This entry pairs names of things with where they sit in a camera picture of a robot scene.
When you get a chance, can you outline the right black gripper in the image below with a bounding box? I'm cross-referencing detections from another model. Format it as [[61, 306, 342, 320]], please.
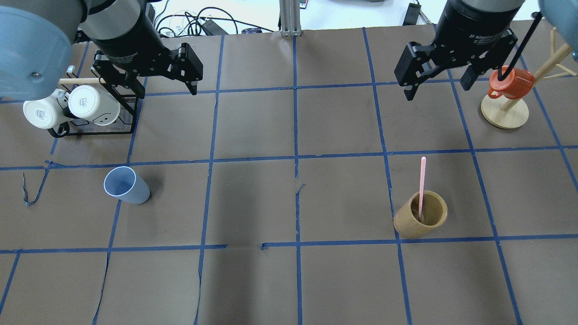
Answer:
[[394, 28, 518, 101]]

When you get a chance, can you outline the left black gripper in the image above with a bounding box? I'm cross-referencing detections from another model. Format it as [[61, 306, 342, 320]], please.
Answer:
[[93, 43, 204, 98]]

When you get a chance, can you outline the pink chopstick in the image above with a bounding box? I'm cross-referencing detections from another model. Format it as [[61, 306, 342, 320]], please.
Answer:
[[417, 156, 427, 222]]

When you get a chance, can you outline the light blue plastic cup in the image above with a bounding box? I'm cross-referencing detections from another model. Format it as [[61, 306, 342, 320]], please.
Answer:
[[103, 166, 150, 205]]

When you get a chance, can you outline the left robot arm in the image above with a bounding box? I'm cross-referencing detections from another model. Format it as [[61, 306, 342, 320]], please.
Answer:
[[0, 0, 204, 101]]

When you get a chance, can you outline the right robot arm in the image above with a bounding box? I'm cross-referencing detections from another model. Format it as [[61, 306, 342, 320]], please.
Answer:
[[394, 0, 523, 101]]

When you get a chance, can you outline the black power adapter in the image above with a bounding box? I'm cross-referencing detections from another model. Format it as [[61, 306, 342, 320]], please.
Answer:
[[402, 2, 421, 25]]

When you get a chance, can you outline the orange mug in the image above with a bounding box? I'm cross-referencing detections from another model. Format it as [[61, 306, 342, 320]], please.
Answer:
[[487, 68, 535, 100]]

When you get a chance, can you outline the white mug with face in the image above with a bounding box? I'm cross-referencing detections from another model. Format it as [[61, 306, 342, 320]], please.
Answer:
[[68, 85, 121, 126]]

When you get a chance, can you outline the white mug outer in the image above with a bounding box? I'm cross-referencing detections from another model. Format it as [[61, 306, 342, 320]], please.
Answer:
[[23, 88, 73, 130]]

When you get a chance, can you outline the bamboo cylinder holder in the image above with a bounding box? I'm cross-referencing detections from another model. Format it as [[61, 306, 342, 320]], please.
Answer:
[[393, 190, 448, 239]]

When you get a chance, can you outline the black cable bundle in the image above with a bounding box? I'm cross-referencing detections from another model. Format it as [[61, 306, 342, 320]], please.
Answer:
[[154, 0, 276, 38]]

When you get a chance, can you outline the black wire mug rack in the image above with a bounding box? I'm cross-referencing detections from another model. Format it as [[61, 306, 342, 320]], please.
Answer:
[[47, 50, 144, 138]]

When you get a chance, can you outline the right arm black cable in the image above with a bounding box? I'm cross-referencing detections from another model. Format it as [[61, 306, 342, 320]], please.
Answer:
[[498, 12, 542, 82]]

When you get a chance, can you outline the aluminium frame post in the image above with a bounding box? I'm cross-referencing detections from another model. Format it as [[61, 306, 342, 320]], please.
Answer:
[[279, 0, 302, 37]]

